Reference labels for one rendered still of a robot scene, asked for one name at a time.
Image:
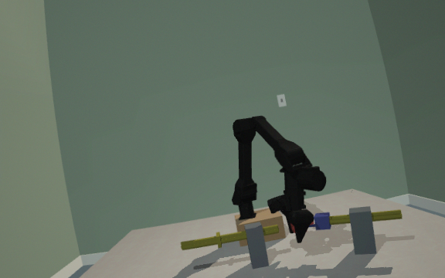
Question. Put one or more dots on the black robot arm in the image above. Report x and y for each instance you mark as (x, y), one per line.
(287, 153)

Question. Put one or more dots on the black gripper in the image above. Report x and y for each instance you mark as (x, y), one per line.
(300, 219)

